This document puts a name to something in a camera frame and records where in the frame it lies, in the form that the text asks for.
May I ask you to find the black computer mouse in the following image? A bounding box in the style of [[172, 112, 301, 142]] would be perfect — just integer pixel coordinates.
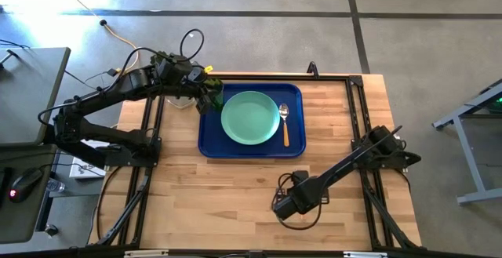
[[8, 167, 44, 204]]

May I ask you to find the teal plate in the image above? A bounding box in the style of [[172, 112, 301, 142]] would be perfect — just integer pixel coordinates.
[[220, 89, 282, 147]]

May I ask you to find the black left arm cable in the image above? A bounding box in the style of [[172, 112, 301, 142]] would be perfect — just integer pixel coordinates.
[[117, 27, 206, 78]]

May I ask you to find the black aluminium frame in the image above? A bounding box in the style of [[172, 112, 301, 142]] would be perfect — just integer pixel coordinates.
[[88, 61, 424, 258]]

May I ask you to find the green faceted plastic cup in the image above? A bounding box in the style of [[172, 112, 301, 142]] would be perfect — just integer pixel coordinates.
[[206, 76, 226, 113]]

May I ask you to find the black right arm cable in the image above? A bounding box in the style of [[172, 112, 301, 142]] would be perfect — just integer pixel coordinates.
[[271, 173, 323, 231]]

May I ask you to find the spoon with wooden handle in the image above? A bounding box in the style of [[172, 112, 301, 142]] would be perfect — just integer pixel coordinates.
[[278, 103, 292, 148]]

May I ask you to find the grey metal table frame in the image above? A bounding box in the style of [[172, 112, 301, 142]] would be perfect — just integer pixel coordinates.
[[431, 78, 502, 205]]

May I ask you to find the yellow floor cable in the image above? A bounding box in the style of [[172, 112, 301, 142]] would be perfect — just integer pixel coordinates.
[[50, 0, 140, 74]]

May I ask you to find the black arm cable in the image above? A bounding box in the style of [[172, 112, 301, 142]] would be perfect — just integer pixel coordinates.
[[271, 173, 323, 231], [117, 27, 206, 78]]

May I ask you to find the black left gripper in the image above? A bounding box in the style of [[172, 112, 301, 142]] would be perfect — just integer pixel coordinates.
[[156, 53, 223, 114]]

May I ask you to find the dark grey desk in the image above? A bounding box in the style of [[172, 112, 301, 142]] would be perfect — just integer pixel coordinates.
[[0, 47, 72, 244]]

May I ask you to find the white printed box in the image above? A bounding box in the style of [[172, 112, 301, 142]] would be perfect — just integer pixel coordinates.
[[69, 138, 115, 180]]

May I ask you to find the blue plastic tray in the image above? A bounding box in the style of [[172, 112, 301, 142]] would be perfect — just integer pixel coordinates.
[[198, 82, 307, 160]]

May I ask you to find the clear water bottle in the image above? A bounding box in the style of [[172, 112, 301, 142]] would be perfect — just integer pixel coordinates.
[[46, 177, 66, 194]]

